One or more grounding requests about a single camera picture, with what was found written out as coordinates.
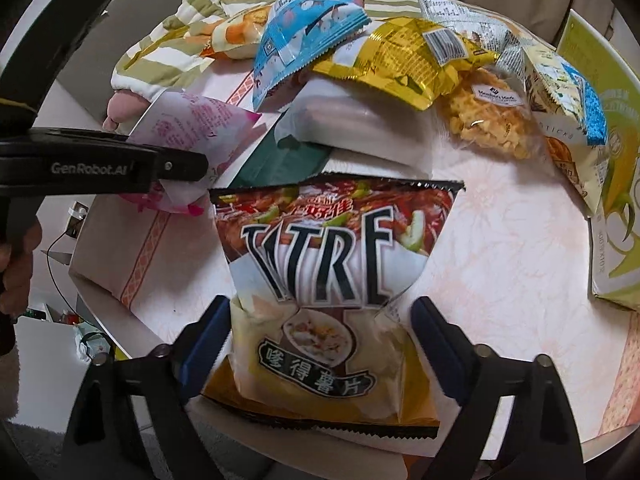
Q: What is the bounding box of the floral striped green quilt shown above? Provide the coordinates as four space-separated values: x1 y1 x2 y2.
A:
107 0 420 122

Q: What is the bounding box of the clear bag of yellow crackers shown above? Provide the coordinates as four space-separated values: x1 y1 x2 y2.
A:
436 68 544 160

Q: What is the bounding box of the white printed snack bag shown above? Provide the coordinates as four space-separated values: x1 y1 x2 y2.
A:
418 0 525 80

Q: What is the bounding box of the green cardboard box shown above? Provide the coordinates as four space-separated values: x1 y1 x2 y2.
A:
558 11 639 311

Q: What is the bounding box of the pink white snack packet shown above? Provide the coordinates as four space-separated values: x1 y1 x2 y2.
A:
122 90 266 217

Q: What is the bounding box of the cream blue popcorn bag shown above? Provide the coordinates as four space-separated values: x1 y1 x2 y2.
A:
522 42 608 212

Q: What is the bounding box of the red yellow potato chip bag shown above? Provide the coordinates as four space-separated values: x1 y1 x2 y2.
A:
204 174 462 439

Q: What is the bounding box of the person's left hand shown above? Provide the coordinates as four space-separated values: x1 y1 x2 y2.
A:
1 219 42 318

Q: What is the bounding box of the white translucent plastic bag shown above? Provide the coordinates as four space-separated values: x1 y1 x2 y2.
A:
274 76 442 174

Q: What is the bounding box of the yellow foil snack bag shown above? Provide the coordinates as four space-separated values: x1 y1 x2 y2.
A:
312 18 498 110

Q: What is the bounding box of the dark green packet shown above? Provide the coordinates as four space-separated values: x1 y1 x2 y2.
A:
228 119 333 188

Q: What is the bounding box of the blue white snack bag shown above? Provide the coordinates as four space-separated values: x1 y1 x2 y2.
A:
253 0 370 110

